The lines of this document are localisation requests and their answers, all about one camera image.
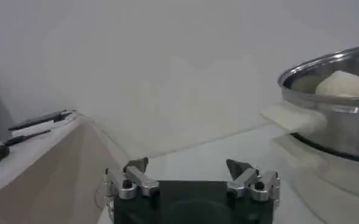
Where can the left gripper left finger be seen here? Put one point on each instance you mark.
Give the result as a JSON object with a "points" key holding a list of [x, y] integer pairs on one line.
{"points": [[136, 181]]}

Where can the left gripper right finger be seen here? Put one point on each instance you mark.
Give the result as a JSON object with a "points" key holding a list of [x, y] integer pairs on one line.
{"points": [[246, 182]]}

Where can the white steamed bun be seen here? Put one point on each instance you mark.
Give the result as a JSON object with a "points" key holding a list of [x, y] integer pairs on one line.
{"points": [[342, 85]]}

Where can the perforated steel steamer basket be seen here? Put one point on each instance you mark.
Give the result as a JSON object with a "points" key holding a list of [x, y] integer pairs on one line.
{"points": [[340, 128]]}

